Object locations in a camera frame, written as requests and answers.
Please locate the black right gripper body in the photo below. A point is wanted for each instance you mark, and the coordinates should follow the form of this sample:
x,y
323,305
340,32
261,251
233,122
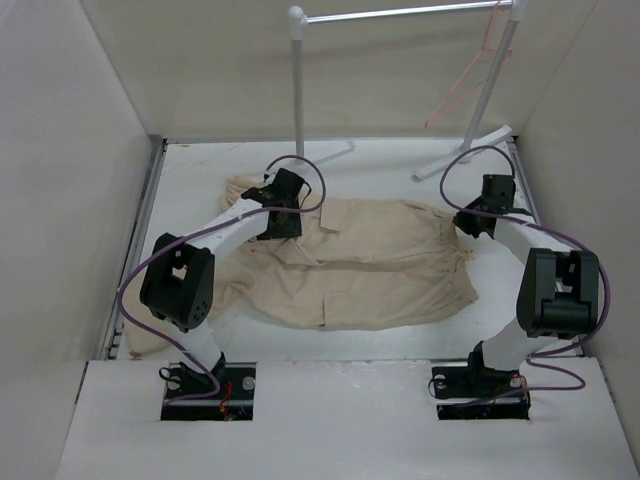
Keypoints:
x,y
469,222

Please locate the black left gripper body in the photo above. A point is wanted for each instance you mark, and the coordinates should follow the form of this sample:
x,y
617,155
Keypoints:
x,y
287,230

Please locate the beige cargo trousers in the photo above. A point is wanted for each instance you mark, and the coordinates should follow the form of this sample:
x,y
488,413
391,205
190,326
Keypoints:
x,y
359,264

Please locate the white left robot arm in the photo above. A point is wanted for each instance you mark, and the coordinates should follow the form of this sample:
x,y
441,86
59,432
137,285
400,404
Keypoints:
x,y
178,282

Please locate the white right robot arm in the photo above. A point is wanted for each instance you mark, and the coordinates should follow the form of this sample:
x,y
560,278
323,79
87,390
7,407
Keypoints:
x,y
557,297

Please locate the white clothes rack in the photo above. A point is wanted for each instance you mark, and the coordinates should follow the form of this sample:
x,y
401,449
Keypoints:
x,y
350,69

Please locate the aluminium right table rail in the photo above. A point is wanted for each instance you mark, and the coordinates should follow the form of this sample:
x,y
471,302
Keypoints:
x,y
525,196

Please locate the aluminium table rail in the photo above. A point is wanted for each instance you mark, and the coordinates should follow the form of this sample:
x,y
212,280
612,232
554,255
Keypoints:
x,y
112,330
525,196

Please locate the pink wire hanger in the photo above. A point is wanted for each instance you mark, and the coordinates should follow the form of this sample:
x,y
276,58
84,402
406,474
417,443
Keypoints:
x,y
475,74

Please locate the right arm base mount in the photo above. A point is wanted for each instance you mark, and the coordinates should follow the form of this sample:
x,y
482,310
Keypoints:
x,y
465,395

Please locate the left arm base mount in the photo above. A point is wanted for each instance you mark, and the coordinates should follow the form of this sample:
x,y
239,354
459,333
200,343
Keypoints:
x,y
189,394

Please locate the aluminium left table rail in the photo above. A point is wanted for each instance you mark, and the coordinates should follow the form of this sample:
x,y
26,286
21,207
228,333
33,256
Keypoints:
x,y
112,330

